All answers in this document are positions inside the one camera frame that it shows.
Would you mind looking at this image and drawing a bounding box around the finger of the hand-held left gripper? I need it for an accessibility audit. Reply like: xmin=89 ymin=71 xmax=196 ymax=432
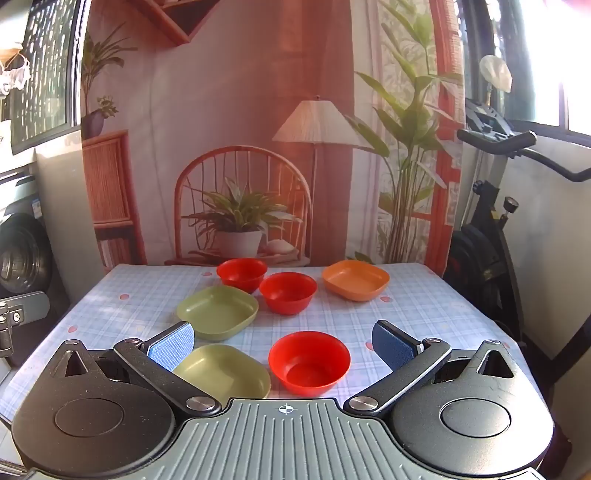
xmin=0 ymin=291 xmax=51 ymax=358

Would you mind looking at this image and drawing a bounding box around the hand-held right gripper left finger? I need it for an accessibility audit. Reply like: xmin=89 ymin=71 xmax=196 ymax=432
xmin=48 ymin=321 xmax=223 ymax=413

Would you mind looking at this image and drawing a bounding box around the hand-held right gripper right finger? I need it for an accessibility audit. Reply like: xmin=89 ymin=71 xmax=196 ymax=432
xmin=344 ymin=319 xmax=528 ymax=413

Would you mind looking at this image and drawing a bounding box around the green plate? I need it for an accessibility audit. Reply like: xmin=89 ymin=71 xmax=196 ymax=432
xmin=172 ymin=344 xmax=271 ymax=407
xmin=176 ymin=285 xmax=259 ymax=343

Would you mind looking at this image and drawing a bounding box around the orange plate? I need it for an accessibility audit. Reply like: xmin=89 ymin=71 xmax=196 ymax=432
xmin=322 ymin=260 xmax=391 ymax=303

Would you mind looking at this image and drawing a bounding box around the red bowl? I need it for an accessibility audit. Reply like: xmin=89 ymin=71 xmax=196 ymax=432
xmin=216 ymin=258 xmax=269 ymax=294
xmin=259 ymin=272 xmax=318 ymax=315
xmin=268 ymin=331 xmax=351 ymax=395

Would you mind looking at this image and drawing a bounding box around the washing machine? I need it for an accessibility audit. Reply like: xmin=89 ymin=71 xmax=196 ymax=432
xmin=0 ymin=173 xmax=71 ymax=370

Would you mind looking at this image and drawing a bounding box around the plaid strawberry tablecloth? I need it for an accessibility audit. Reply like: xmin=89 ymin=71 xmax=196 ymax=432
xmin=9 ymin=262 xmax=555 ymax=416

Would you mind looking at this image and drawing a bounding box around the black exercise bike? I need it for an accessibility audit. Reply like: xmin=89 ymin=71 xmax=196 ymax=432
xmin=444 ymin=96 xmax=591 ymax=384

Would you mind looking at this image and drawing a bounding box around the printed backdrop cloth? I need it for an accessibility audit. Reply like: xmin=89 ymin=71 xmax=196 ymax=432
xmin=80 ymin=0 xmax=465 ymax=279

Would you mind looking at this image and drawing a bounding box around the hanging white laundry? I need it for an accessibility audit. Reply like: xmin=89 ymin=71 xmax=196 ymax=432
xmin=0 ymin=45 xmax=29 ymax=99

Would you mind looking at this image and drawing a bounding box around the white plastic bag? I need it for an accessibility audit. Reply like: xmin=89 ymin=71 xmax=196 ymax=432
xmin=478 ymin=54 xmax=513 ymax=94

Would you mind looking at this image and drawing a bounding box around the window with dark frame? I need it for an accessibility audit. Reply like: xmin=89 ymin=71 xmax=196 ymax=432
xmin=8 ymin=0 xmax=89 ymax=155

